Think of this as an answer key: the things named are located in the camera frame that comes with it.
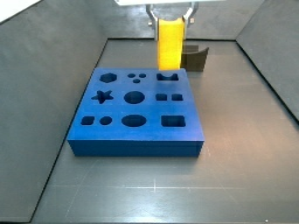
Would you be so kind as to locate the blue foam shape-sorter block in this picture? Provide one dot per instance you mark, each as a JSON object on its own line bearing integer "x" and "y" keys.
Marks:
{"x": 137, "y": 113}

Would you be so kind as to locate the yellow arch object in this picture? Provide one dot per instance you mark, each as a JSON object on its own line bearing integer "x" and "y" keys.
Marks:
{"x": 170, "y": 44}

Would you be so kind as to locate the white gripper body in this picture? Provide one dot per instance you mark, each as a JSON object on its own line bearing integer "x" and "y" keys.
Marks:
{"x": 139, "y": 2}

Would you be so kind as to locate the dark grey curved fixture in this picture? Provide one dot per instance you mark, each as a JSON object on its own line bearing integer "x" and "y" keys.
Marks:
{"x": 194, "y": 58}

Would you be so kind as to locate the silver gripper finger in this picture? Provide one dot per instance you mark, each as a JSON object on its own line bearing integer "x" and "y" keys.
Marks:
{"x": 189, "y": 15}
{"x": 154, "y": 19}

